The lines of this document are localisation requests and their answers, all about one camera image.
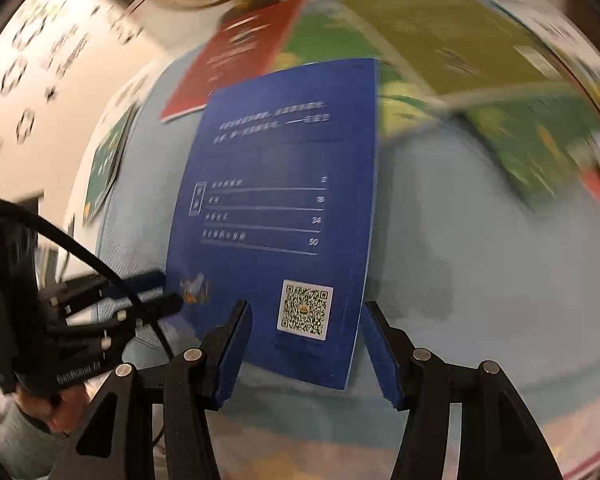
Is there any bright green insect book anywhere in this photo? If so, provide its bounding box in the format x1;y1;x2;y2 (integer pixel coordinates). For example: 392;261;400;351
270;6;600;204

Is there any light blue table mat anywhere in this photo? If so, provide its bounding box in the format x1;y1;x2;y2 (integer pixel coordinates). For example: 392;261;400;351
94;0;600;480

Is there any person's left hand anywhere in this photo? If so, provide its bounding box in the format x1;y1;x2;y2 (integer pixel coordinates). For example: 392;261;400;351
14;385;90;434

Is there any stack of sorted books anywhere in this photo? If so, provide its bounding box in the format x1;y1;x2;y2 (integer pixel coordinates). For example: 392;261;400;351
82;102;137;226

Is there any black cable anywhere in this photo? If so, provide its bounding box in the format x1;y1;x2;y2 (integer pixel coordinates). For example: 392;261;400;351
0;194;176;361

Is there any olive green book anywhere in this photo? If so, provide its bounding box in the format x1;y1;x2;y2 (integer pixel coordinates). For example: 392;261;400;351
340;0;568;101

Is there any red fairy tale book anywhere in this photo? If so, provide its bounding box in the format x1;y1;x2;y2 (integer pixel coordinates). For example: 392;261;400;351
160;0;306;122

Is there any small dark blue book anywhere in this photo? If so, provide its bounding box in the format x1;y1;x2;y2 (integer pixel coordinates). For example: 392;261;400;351
166;58;378;390

